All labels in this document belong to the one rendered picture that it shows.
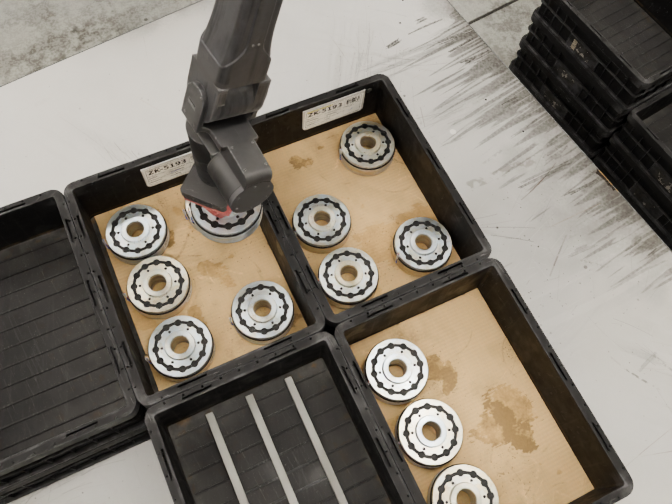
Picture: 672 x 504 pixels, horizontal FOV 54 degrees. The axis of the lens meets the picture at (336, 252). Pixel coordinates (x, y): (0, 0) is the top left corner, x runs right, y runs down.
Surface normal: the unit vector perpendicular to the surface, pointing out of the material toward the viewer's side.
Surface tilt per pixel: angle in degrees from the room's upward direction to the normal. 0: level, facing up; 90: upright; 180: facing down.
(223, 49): 60
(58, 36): 0
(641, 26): 0
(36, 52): 0
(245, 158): 21
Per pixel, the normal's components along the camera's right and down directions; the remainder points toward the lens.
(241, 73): 0.55, 0.77
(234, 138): 0.35, -0.51
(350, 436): 0.05, -0.40
